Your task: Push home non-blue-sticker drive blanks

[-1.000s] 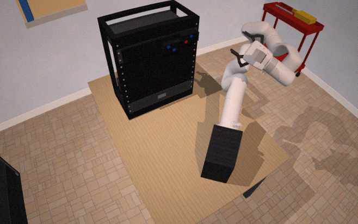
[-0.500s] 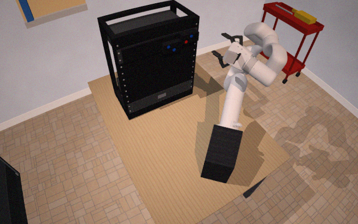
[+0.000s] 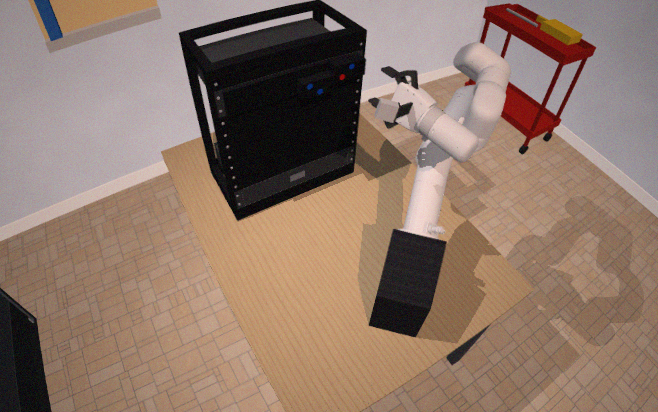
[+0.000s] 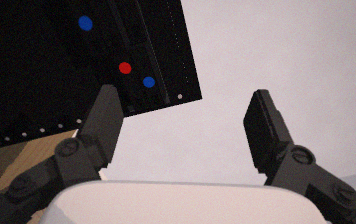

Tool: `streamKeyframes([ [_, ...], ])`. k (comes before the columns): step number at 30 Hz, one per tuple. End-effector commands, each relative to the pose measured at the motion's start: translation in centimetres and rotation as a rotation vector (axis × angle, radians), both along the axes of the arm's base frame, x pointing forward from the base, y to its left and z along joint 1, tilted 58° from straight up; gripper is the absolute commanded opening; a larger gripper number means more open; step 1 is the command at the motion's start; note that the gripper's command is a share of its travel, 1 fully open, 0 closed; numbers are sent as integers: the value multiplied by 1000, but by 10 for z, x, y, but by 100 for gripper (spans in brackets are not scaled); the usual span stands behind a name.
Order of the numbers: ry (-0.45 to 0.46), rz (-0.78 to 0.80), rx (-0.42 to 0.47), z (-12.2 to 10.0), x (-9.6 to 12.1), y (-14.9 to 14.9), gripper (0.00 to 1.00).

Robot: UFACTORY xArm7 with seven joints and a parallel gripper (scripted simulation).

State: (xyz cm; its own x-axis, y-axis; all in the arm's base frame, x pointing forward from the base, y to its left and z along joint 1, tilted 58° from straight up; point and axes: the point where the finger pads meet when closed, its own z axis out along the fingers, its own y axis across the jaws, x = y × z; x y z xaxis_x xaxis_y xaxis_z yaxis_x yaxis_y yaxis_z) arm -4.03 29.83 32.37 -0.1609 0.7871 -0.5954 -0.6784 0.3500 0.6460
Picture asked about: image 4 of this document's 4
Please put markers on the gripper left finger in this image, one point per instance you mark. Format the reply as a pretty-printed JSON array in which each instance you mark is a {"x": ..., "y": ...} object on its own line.
[{"x": 76, "y": 160}]

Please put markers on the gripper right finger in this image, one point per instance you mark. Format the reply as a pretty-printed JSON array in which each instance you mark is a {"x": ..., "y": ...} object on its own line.
[{"x": 293, "y": 167}]

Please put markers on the black server rack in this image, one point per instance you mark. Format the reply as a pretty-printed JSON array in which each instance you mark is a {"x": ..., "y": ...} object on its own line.
[{"x": 50, "y": 73}]

